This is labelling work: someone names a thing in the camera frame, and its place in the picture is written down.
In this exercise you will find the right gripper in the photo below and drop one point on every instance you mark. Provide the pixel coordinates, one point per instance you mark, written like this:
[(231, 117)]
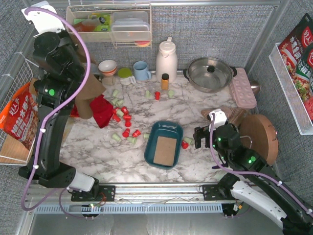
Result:
[(204, 134)]

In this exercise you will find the teal storage basket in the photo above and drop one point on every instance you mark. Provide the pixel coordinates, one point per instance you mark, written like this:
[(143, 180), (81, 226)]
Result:
[(164, 129)]

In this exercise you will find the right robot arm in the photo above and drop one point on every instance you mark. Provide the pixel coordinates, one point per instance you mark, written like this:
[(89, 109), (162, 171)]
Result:
[(250, 179)]

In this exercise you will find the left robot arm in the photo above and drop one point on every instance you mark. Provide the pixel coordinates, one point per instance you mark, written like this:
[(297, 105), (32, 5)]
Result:
[(62, 74)]

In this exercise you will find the green capsule by basket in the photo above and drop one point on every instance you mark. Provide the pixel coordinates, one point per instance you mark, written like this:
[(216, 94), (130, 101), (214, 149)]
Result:
[(188, 140)]

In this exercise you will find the red capsule by basket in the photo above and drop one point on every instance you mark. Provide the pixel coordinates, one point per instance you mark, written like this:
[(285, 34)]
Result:
[(184, 145)]

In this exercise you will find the green capsule beside basket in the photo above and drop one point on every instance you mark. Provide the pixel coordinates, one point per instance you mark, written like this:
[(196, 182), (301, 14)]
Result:
[(146, 136)]

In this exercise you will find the green capsule top right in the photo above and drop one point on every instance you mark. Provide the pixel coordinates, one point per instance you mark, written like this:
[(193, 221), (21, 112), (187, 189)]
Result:
[(171, 94)]

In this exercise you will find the round wooden board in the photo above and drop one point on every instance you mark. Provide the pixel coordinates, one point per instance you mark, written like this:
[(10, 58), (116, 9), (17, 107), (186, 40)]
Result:
[(259, 134)]

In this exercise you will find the steel pot with lid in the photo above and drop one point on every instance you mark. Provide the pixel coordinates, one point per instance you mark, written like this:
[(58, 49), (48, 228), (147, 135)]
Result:
[(209, 75)]

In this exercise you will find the red capsule top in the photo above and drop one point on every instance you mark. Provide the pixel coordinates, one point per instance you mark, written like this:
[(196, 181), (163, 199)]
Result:
[(157, 95)]

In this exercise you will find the pink egg tray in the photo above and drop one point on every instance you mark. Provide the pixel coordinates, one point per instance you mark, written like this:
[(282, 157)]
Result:
[(241, 90)]

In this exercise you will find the orange spice bottle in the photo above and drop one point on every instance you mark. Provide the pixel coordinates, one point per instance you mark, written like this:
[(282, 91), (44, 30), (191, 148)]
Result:
[(165, 81)]

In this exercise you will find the red capsule lower right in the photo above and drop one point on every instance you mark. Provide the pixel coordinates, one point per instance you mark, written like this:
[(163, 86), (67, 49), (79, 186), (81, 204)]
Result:
[(136, 133)]

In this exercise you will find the steel ladle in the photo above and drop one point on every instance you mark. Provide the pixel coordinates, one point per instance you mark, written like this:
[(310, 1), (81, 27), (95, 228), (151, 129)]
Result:
[(255, 86)]

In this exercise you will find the green capsule lower middle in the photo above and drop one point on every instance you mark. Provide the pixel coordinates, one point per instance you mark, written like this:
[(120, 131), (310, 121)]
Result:
[(132, 140)]

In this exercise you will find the red capsule cluster four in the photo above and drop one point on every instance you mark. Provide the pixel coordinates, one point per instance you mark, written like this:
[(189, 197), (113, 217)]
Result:
[(128, 123)]

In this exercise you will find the red capsule cluster three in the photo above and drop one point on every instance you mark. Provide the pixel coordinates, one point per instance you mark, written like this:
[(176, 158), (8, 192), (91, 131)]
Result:
[(127, 117)]

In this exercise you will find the red capsule lower middle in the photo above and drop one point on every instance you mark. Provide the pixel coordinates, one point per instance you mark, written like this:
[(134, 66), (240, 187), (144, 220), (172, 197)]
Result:
[(126, 133)]

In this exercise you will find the white thermos jug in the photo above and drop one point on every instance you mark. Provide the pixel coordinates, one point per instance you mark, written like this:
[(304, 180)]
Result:
[(167, 60)]

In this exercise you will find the red capsule cluster one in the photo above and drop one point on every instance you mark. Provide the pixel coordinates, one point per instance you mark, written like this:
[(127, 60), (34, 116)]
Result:
[(124, 110)]

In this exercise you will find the green capsule in cluster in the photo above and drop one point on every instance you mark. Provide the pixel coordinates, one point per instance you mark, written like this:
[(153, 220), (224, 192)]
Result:
[(119, 112)]

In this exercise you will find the blue mug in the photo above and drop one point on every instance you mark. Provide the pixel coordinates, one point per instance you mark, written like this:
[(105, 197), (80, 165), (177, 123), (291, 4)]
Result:
[(141, 71)]

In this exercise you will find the green capsule lower left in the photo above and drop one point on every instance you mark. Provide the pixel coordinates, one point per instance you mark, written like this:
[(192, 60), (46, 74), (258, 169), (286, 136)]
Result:
[(116, 137)]

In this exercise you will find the red capsule cluster two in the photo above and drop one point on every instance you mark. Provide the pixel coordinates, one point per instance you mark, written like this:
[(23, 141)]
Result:
[(116, 118)]

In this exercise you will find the green capsule pair left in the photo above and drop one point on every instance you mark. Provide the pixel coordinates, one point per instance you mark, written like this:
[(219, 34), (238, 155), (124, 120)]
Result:
[(114, 101)]

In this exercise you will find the green capsule far left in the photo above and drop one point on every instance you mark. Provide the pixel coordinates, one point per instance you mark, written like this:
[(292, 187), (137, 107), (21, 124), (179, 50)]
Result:
[(115, 93)]

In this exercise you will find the green lid cup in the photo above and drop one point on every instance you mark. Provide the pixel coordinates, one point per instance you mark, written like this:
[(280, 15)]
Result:
[(126, 76)]

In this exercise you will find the red cloth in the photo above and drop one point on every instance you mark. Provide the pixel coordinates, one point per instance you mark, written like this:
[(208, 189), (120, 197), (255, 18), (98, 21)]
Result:
[(98, 108)]

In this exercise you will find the pepper grinder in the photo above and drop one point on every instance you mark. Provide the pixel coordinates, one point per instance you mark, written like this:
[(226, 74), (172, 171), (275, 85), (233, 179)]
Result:
[(108, 80)]

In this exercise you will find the white orange bowl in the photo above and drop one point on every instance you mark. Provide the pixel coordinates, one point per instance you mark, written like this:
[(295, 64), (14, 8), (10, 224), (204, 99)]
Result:
[(108, 67)]

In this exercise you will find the brown cloth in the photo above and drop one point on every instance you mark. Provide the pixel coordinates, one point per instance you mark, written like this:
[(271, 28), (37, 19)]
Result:
[(92, 89)]

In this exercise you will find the red seasoning packet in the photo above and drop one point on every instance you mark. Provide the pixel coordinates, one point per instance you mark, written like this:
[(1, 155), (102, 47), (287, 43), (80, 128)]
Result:
[(297, 54)]

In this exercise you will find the clear plastic containers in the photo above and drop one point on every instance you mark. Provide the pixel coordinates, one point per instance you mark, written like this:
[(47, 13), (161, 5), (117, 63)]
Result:
[(130, 26)]

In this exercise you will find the white wire basket right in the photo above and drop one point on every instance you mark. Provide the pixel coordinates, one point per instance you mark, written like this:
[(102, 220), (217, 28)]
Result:
[(296, 106)]

